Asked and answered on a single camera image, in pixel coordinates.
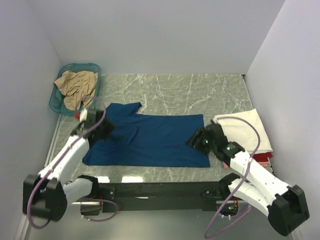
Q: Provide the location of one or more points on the folded red t-shirt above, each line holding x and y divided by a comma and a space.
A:
262, 157

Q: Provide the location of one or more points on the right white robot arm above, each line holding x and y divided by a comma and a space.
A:
284, 206

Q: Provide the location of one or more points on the beige t-shirt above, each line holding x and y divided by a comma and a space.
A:
77, 88

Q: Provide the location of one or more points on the blue t-shirt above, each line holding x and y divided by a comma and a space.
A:
147, 140

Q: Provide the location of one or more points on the folded pink t-shirt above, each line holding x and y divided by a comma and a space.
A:
264, 164

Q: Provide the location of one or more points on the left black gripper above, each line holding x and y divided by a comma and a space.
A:
108, 127

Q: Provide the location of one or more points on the folded white t-shirt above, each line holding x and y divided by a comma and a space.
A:
240, 127

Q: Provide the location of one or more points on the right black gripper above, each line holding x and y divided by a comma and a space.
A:
200, 132

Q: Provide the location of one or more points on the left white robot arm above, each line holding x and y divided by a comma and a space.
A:
47, 194

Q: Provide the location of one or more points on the black base beam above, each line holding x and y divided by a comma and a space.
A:
143, 196

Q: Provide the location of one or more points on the aluminium frame rail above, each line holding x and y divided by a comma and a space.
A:
23, 226

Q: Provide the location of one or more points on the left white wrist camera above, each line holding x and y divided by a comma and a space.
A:
81, 115

